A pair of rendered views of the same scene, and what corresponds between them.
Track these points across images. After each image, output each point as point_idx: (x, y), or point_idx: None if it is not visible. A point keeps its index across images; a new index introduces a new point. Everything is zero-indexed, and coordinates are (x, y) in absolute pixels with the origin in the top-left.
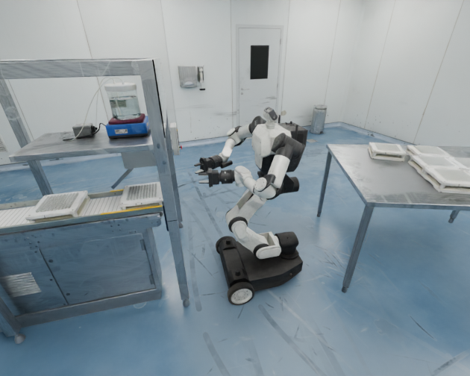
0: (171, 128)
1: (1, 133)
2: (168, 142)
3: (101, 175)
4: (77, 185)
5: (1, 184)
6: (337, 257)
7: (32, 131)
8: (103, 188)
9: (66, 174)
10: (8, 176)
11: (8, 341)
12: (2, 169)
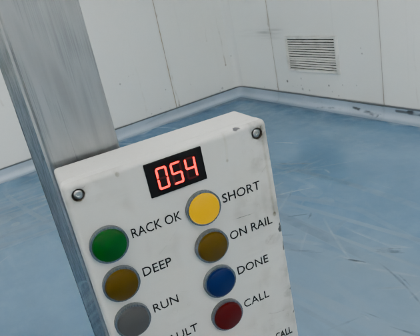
0: (59, 186)
1: (339, 34)
2: (90, 287)
3: None
4: (349, 200)
5: (283, 137)
6: None
7: (383, 37)
8: (373, 245)
9: (379, 158)
10: (313, 123)
11: None
12: (325, 107)
